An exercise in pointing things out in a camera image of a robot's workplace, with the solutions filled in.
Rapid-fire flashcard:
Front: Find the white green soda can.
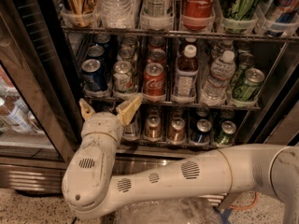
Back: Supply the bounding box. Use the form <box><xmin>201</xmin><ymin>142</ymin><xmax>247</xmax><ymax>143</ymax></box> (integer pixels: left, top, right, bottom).
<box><xmin>113</xmin><ymin>61</ymin><xmax>135</xmax><ymax>93</ymax></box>
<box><xmin>118</xmin><ymin>47</ymin><xmax>135</xmax><ymax>63</ymax></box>
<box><xmin>121</xmin><ymin>35</ymin><xmax>138</xmax><ymax>49</ymax></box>

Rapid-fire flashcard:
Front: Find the white green front soda can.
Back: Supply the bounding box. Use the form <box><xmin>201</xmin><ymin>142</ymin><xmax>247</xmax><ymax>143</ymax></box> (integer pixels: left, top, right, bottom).
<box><xmin>113</xmin><ymin>61</ymin><xmax>135</xmax><ymax>93</ymax></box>

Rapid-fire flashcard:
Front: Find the red coke can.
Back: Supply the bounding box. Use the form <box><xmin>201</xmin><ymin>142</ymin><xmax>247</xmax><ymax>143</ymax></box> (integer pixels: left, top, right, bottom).
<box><xmin>148</xmin><ymin>36</ymin><xmax>165</xmax><ymax>50</ymax></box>
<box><xmin>142</xmin><ymin>63</ymin><xmax>165</xmax><ymax>102</ymax></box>
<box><xmin>147</xmin><ymin>49</ymin><xmax>166</xmax><ymax>66</ymax></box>

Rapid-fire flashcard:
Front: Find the bottom shelf small brown bottle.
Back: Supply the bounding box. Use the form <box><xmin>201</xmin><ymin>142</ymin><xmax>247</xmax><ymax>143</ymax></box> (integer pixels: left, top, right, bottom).
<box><xmin>123</xmin><ymin>115</ymin><xmax>138</xmax><ymax>140</ymax></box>

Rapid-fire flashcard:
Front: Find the bottle behind glass door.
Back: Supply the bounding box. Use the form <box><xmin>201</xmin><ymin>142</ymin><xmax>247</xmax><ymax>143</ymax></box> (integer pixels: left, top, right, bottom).
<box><xmin>0</xmin><ymin>96</ymin><xmax>32</xmax><ymax>133</ymax></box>

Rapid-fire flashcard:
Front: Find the white green rear soda can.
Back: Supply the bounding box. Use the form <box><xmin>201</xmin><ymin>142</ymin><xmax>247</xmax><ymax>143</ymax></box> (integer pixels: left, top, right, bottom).
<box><xmin>121</xmin><ymin>35</ymin><xmax>138</xmax><ymax>49</ymax></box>

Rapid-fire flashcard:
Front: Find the top shelf gold can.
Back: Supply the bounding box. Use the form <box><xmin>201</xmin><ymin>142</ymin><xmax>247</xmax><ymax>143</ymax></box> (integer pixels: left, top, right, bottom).
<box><xmin>65</xmin><ymin>0</ymin><xmax>98</xmax><ymax>27</ymax></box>

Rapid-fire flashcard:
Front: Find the blue rear pepsi can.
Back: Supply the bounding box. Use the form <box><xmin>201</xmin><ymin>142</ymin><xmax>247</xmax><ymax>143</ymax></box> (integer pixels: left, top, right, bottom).
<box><xmin>94</xmin><ymin>35</ymin><xmax>111</xmax><ymax>48</ymax></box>

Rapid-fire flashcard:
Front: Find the bottom shelf blue can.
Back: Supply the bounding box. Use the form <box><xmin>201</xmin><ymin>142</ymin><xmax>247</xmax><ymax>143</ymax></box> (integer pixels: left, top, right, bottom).
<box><xmin>191</xmin><ymin>119</ymin><xmax>212</xmax><ymax>145</ymax></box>

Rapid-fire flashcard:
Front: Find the brown tea bottle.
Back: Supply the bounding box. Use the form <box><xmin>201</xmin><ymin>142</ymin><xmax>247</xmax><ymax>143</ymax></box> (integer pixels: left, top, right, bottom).
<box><xmin>178</xmin><ymin>37</ymin><xmax>197</xmax><ymax>56</ymax></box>
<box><xmin>171</xmin><ymin>45</ymin><xmax>199</xmax><ymax>104</ymax></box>

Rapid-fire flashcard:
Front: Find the shelf copper can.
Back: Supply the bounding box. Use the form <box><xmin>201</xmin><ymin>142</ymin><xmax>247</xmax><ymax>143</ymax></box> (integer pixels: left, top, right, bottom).
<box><xmin>167</xmin><ymin>117</ymin><xmax>185</xmax><ymax>142</ymax></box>
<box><xmin>145</xmin><ymin>115</ymin><xmax>162</xmax><ymax>139</ymax></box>

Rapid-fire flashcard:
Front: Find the orange extension cable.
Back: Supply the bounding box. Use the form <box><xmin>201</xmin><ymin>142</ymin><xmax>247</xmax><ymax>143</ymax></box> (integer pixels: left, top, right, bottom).
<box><xmin>229</xmin><ymin>191</ymin><xmax>260</xmax><ymax>211</ymax></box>

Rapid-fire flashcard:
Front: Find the front brown tea bottle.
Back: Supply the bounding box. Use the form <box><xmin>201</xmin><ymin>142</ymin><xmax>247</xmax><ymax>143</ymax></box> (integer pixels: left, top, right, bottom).
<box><xmin>171</xmin><ymin>45</ymin><xmax>199</xmax><ymax>104</ymax></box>

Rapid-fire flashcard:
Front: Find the blue pepsi can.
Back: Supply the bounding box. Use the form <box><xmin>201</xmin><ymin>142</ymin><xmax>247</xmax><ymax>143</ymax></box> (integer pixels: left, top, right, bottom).
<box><xmin>94</xmin><ymin>35</ymin><xmax>111</xmax><ymax>48</ymax></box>
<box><xmin>81</xmin><ymin>59</ymin><xmax>107</xmax><ymax>91</ymax></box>
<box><xmin>87</xmin><ymin>45</ymin><xmax>105</xmax><ymax>61</ymax></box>

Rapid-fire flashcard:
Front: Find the top shelf white label bottle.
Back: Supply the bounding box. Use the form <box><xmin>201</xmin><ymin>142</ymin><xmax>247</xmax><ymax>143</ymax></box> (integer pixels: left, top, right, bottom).
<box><xmin>143</xmin><ymin>0</ymin><xmax>173</xmax><ymax>19</ymax></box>

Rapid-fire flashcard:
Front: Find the bottom shelf copper can right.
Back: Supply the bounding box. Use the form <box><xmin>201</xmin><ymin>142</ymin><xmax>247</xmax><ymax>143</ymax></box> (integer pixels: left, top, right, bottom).
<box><xmin>167</xmin><ymin>117</ymin><xmax>185</xmax><ymax>142</ymax></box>

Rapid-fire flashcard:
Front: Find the rear clear water bottle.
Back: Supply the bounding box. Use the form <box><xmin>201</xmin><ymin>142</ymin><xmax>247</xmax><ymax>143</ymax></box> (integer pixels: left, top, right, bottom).
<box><xmin>211</xmin><ymin>39</ymin><xmax>235</xmax><ymax>61</ymax></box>

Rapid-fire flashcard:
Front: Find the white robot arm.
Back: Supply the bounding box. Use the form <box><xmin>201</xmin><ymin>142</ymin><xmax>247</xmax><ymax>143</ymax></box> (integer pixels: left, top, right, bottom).
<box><xmin>62</xmin><ymin>93</ymin><xmax>299</xmax><ymax>224</ymax></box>

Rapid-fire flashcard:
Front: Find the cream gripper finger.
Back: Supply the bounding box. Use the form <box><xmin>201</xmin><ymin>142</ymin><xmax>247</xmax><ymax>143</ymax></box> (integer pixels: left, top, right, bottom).
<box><xmin>78</xmin><ymin>98</ymin><xmax>95</xmax><ymax>120</ymax></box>
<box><xmin>116</xmin><ymin>93</ymin><xmax>143</xmax><ymax>126</ymax></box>

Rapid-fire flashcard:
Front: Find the red rear coke can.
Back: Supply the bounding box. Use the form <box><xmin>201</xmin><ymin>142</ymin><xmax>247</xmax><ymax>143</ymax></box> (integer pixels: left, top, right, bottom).
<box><xmin>148</xmin><ymin>36</ymin><xmax>165</xmax><ymax>50</ymax></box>

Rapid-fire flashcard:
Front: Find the tall green energy can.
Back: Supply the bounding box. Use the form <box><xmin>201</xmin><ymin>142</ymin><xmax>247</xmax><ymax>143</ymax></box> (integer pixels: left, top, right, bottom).
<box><xmin>220</xmin><ymin>0</ymin><xmax>261</xmax><ymax>34</ymax></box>

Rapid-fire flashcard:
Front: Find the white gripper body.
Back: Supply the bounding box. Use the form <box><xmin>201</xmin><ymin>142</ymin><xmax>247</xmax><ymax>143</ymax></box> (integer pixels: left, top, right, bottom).
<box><xmin>81</xmin><ymin>112</ymin><xmax>123</xmax><ymax>147</ymax></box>

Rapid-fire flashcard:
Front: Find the bottom shelf green can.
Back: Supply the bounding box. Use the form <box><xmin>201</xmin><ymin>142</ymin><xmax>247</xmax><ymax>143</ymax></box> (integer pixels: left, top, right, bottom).
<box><xmin>214</xmin><ymin>120</ymin><xmax>236</xmax><ymax>146</ymax></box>

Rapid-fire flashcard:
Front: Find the stainless steel glass-door fridge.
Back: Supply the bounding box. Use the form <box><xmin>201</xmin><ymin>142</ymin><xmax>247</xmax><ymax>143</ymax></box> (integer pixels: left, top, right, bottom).
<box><xmin>0</xmin><ymin>0</ymin><xmax>299</xmax><ymax>195</ymax></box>

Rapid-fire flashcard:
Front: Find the front clear water bottle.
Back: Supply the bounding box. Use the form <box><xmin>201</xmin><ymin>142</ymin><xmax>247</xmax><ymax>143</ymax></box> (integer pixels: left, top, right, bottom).
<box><xmin>200</xmin><ymin>50</ymin><xmax>235</xmax><ymax>106</ymax></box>

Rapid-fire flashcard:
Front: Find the rear brown tea bottle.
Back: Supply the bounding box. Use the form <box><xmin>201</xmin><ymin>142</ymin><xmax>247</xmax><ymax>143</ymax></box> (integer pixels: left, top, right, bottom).
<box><xmin>178</xmin><ymin>37</ymin><xmax>197</xmax><ymax>56</ymax></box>

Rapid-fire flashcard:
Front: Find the red front coke can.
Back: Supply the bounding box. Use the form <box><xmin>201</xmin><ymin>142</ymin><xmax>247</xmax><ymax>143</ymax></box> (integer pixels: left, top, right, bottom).
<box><xmin>142</xmin><ymin>63</ymin><xmax>165</xmax><ymax>102</ymax></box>

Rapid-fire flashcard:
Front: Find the blue silver red bull can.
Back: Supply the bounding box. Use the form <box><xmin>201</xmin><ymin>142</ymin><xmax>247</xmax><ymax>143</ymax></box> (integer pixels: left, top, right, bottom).
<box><xmin>265</xmin><ymin>0</ymin><xmax>299</xmax><ymax>37</ymax></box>

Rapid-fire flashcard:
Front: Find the top shelf clear water bottle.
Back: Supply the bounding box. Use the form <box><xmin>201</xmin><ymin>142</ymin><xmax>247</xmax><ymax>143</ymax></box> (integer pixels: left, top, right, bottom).
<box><xmin>101</xmin><ymin>0</ymin><xmax>135</xmax><ymax>29</ymax></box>

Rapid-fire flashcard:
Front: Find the bottom shelf copper can left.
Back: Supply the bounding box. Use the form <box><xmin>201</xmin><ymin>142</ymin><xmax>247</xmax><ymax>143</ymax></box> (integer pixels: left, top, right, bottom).
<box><xmin>145</xmin><ymin>115</ymin><xmax>162</xmax><ymax>139</ymax></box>

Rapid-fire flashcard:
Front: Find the blue front pepsi can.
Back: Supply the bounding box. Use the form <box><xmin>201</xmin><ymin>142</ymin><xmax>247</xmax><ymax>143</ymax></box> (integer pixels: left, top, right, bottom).
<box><xmin>81</xmin><ymin>59</ymin><xmax>107</xmax><ymax>91</ymax></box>

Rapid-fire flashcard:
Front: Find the large red coca-cola bottle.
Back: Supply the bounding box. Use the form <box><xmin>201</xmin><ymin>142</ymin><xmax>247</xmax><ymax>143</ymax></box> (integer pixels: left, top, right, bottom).
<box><xmin>181</xmin><ymin>0</ymin><xmax>213</xmax><ymax>30</ymax></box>

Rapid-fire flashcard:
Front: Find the crumpled clear plastic bag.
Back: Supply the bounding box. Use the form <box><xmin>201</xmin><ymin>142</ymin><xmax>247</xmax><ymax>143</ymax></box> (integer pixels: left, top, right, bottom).
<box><xmin>114</xmin><ymin>198</ymin><xmax>222</xmax><ymax>224</ymax></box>

